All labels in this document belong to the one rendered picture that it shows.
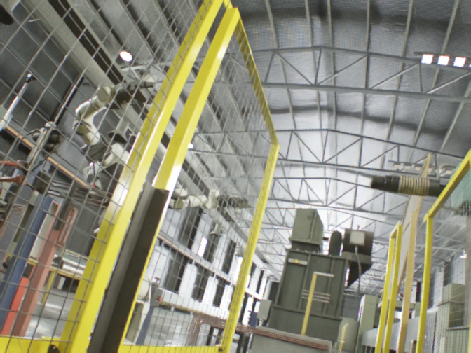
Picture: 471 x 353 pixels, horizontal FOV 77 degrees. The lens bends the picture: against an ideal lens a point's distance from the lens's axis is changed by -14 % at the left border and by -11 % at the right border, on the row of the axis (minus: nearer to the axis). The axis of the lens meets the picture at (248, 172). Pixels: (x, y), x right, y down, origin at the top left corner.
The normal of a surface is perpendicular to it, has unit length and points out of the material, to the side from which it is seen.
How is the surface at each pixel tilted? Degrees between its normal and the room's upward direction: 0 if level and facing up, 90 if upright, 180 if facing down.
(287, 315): 90
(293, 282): 90
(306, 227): 90
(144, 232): 90
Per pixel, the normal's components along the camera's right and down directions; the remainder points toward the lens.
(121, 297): -0.23, -0.46
